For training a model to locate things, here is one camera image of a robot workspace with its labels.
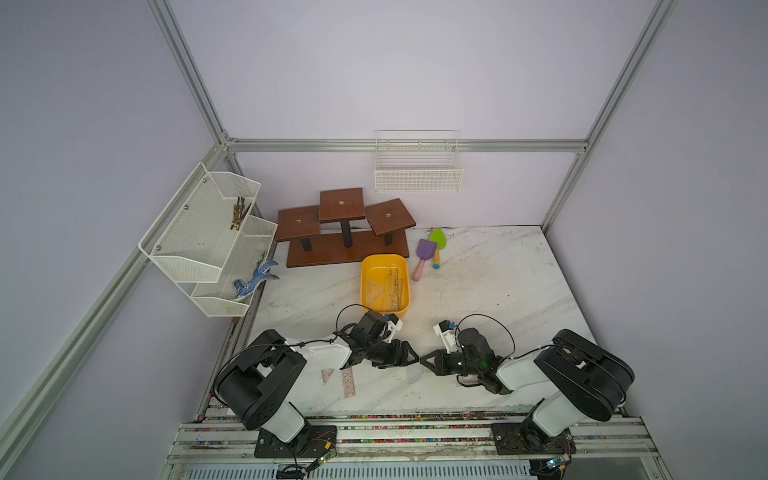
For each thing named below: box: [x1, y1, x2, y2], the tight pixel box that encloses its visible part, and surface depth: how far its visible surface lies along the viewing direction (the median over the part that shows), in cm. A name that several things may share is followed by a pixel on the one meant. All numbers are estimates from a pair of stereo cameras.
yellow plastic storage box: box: [360, 253, 411, 319], surface depth 106 cm
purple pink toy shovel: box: [412, 239, 436, 282], surface depth 117 cm
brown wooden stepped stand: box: [275, 188, 416, 268], surface depth 108 cm
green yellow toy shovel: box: [429, 228, 447, 270], surface depth 121 cm
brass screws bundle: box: [230, 196, 252, 231], surface depth 83 cm
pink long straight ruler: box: [342, 368, 356, 398], surface depth 85 cm
